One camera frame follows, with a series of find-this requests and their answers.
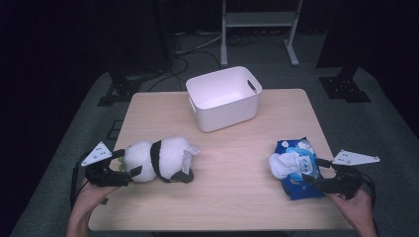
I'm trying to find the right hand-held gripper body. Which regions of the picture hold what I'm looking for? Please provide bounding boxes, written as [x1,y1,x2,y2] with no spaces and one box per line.
[317,149,380,200]

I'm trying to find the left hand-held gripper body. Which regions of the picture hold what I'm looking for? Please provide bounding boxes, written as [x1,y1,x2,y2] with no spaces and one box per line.
[81,141,132,188]

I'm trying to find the blue wet wipes pack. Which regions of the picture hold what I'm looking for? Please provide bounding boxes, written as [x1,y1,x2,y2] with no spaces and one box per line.
[275,136,327,201]

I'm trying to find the white wet wipe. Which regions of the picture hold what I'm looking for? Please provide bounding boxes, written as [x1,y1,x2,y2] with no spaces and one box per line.
[269,151,302,181]

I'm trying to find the panda plush toy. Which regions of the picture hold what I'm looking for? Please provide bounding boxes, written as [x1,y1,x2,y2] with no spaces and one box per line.
[118,135,201,185]

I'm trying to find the person's right hand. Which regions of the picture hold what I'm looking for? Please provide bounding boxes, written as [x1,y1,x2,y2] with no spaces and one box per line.
[325,189,374,229]

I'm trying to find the person's left hand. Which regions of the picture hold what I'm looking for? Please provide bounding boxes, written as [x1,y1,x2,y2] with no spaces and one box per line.
[74,183,120,212]

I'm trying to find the black tape square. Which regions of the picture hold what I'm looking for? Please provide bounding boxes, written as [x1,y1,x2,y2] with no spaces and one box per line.
[106,119,125,141]

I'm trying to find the black stand base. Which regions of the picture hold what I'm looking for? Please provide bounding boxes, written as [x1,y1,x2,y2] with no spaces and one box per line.
[97,65,142,108]
[317,65,372,104]

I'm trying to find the white plastic storage box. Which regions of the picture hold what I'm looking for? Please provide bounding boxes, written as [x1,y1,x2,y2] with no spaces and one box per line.
[185,65,263,133]

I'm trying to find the white metal stand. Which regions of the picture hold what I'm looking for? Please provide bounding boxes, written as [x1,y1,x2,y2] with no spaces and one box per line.
[219,0,304,67]

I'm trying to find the right hand-held gripper cable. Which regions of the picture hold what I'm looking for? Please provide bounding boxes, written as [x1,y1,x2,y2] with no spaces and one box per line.
[359,172,380,237]

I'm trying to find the hand-held gripper cable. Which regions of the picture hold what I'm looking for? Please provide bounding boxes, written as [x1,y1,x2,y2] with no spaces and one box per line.
[69,151,93,211]
[359,172,380,237]

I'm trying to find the left hand-held gripper cable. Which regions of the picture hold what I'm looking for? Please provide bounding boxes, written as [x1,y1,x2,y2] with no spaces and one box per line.
[69,151,93,211]

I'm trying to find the black floor cable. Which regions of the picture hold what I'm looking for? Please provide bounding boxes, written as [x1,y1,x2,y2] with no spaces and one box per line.
[147,48,221,93]

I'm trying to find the grey floor cable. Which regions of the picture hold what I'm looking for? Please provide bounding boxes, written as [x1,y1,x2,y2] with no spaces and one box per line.
[174,31,225,55]

